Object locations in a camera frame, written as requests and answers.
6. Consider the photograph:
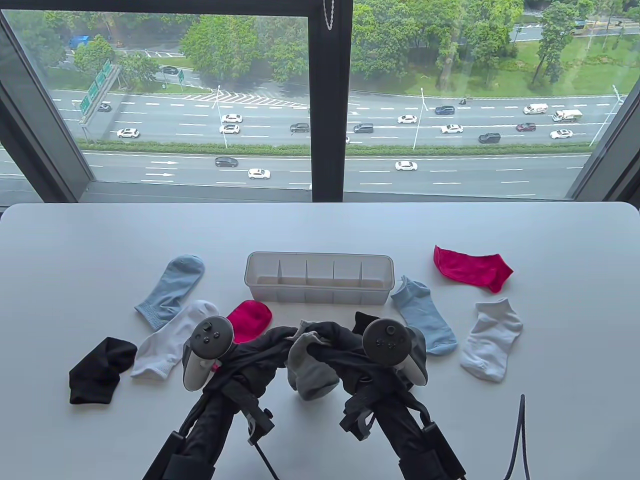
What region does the person's left hand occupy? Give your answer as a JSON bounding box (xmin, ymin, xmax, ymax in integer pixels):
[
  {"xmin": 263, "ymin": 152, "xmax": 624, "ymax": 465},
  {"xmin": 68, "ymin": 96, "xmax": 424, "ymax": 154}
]
[{"xmin": 210, "ymin": 326, "xmax": 302, "ymax": 402}]

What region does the person's right hand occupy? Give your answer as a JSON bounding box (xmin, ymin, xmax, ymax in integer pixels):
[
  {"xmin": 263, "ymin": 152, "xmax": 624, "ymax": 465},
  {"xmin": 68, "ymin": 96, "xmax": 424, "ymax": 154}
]
[{"xmin": 305, "ymin": 324, "xmax": 417, "ymax": 407}]

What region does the grey sock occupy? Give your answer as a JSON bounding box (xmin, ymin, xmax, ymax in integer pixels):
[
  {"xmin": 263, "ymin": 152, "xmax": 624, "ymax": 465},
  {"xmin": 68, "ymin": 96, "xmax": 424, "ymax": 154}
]
[{"xmin": 286, "ymin": 320, "xmax": 341, "ymax": 402}]

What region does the grey and white controller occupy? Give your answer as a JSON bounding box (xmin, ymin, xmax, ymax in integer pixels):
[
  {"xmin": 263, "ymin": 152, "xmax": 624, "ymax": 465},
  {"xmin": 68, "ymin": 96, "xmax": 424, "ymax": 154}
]
[
  {"xmin": 362, "ymin": 319, "xmax": 429, "ymax": 387},
  {"xmin": 182, "ymin": 316, "xmax": 235, "ymax": 392}
]

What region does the long red sock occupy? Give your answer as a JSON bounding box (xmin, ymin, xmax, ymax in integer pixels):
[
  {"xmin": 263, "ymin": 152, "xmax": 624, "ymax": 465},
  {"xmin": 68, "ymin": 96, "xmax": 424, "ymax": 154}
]
[{"xmin": 226, "ymin": 299, "xmax": 273, "ymax": 345}]

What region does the black sock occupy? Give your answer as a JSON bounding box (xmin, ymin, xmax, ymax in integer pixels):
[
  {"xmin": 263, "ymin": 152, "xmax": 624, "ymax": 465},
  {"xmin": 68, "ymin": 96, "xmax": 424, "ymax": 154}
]
[
  {"xmin": 351, "ymin": 311, "xmax": 386, "ymax": 337},
  {"xmin": 68, "ymin": 337, "xmax": 138, "ymax": 405}
]

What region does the short light blue sock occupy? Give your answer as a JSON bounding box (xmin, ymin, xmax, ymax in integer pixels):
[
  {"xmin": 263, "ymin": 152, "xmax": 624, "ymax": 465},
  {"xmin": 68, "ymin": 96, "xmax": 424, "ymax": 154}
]
[{"xmin": 390, "ymin": 275, "xmax": 459, "ymax": 356}]

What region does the long white sock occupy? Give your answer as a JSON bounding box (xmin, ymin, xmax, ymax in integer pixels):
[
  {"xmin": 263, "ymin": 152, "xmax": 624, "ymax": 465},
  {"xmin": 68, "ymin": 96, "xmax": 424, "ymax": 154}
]
[{"xmin": 130, "ymin": 299, "xmax": 220, "ymax": 380}]

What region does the long light blue sock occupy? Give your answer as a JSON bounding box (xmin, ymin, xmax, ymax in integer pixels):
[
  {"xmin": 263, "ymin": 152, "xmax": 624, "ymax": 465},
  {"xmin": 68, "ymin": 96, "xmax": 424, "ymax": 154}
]
[{"xmin": 134, "ymin": 254, "xmax": 206, "ymax": 331}]

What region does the short white sock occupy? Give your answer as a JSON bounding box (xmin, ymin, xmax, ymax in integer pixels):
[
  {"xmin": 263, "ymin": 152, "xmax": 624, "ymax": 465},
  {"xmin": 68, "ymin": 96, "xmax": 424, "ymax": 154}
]
[{"xmin": 459, "ymin": 298, "xmax": 524, "ymax": 384}]

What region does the short red sock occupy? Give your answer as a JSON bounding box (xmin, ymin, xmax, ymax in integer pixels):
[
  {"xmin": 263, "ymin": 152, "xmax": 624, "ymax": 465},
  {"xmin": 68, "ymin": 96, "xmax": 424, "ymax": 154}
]
[{"xmin": 433, "ymin": 245, "xmax": 514, "ymax": 294}]

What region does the person's right forearm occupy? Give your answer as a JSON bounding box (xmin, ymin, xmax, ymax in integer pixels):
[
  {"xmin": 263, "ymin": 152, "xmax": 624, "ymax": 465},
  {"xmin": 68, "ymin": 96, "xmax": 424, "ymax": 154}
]
[{"xmin": 350, "ymin": 390, "xmax": 466, "ymax": 480}]

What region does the person's left forearm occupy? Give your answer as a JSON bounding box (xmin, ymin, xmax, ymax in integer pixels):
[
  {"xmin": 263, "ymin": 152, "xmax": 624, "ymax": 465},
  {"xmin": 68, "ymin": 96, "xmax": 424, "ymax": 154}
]
[{"xmin": 145, "ymin": 390, "xmax": 261, "ymax": 480}]

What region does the translucent divided organizer box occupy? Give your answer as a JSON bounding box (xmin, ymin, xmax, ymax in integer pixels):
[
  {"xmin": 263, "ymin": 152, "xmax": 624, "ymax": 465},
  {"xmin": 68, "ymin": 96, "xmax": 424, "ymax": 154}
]
[{"xmin": 244, "ymin": 251, "xmax": 395, "ymax": 306}]

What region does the black labelled adapter box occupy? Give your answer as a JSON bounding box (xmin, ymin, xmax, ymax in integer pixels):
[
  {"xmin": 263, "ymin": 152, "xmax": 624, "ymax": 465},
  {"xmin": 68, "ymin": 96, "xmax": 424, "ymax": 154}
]
[{"xmin": 419, "ymin": 422, "xmax": 467, "ymax": 480}]

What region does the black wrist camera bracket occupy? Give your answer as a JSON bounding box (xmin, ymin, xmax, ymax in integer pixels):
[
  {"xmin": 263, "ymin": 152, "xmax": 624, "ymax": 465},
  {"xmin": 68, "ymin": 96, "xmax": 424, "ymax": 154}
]
[
  {"xmin": 243, "ymin": 400, "xmax": 276, "ymax": 446},
  {"xmin": 339, "ymin": 400, "xmax": 377, "ymax": 442}
]

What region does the thick black cable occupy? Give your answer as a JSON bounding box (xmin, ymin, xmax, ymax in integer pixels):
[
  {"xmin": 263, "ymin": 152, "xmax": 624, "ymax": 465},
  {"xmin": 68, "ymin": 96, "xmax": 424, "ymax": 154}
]
[{"xmin": 504, "ymin": 394, "xmax": 531, "ymax": 480}]

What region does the black window frame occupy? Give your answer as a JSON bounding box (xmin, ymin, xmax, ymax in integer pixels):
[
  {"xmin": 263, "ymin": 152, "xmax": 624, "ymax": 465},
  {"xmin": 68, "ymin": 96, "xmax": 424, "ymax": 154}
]
[{"xmin": 0, "ymin": 0, "xmax": 640, "ymax": 206}]

